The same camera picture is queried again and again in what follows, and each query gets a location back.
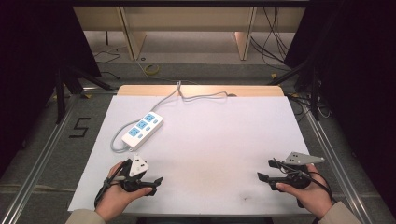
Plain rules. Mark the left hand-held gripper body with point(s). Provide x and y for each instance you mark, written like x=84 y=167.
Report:
x=138 y=168

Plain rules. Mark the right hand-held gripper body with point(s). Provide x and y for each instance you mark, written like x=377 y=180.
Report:
x=297 y=174

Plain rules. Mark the person's right hand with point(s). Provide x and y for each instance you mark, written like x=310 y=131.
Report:
x=308 y=197

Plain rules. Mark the person's left hand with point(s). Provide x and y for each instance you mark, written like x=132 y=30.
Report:
x=120 y=194

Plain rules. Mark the white power strip blue sockets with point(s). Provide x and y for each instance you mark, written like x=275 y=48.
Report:
x=142 y=129

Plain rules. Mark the white table cover sheet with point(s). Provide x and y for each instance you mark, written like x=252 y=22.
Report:
x=218 y=149

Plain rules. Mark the black metal stand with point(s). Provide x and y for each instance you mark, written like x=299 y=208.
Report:
x=67 y=84
x=313 y=84

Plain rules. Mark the black curtain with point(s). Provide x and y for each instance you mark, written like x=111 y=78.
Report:
x=37 y=62
x=358 y=77

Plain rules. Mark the light wooden desk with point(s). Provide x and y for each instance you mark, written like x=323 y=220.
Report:
x=186 y=21

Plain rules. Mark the aluminium floor rail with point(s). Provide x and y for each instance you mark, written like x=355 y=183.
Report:
x=37 y=161
x=336 y=161

